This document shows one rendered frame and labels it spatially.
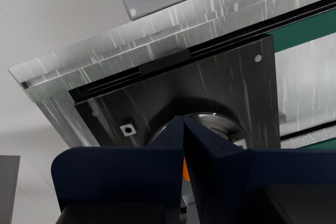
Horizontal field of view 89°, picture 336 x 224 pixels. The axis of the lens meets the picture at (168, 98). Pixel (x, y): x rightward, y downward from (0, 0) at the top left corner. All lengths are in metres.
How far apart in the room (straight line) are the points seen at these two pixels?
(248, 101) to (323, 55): 0.15
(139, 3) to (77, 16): 0.14
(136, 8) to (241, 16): 0.11
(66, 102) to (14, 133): 0.23
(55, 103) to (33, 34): 0.14
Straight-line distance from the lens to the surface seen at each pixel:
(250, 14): 0.22
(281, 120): 0.28
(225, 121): 0.21
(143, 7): 0.20
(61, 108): 0.26
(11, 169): 0.27
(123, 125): 0.22
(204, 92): 0.21
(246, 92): 0.23
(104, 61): 0.21
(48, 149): 0.45
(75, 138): 0.27
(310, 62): 0.33
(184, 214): 0.37
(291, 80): 0.33
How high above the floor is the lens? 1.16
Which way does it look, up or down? 65 degrees down
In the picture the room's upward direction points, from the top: 172 degrees clockwise
